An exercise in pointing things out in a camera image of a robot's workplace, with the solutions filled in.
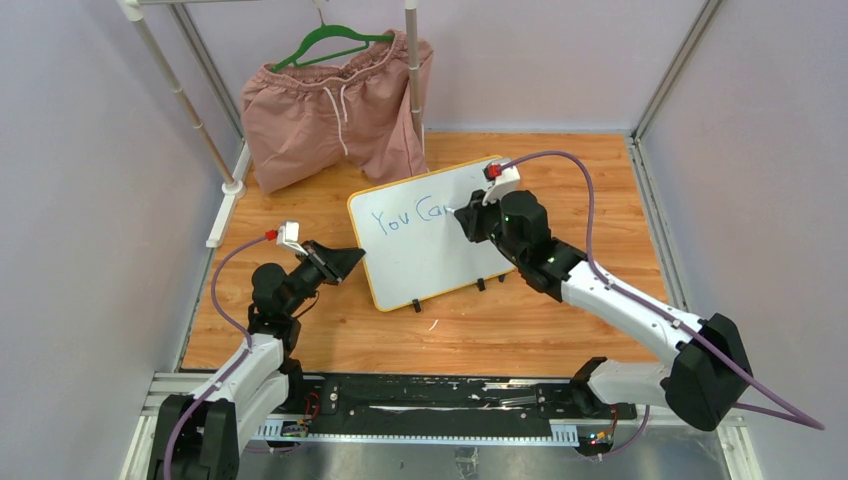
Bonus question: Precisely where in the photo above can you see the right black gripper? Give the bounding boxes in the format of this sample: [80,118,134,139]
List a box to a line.
[457,185,527,265]

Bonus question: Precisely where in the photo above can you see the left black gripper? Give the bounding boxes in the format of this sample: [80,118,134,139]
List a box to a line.
[283,241,364,317]

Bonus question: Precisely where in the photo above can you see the yellow framed whiteboard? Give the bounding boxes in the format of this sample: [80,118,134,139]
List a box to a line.
[347,156,514,312]

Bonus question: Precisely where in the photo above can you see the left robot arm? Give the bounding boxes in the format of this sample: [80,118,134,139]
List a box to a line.
[146,241,365,479]

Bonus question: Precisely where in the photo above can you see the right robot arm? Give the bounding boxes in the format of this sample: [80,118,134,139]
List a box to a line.
[453,190,752,431]

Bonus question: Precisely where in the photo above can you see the white clothes rack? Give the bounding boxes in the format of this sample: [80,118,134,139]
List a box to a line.
[117,0,426,250]

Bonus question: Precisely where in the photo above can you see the green clothes hanger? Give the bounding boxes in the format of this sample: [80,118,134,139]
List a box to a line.
[269,8,395,73]

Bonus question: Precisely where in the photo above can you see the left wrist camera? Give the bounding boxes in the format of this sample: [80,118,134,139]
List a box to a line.
[275,220,308,256]

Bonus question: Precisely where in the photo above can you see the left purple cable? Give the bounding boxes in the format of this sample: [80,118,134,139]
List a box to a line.
[162,229,280,480]

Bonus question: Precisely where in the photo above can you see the pink drawstring shorts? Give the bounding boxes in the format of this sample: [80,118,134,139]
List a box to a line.
[240,30,428,195]

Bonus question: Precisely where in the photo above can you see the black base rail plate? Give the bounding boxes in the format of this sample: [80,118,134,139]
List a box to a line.
[253,373,637,446]

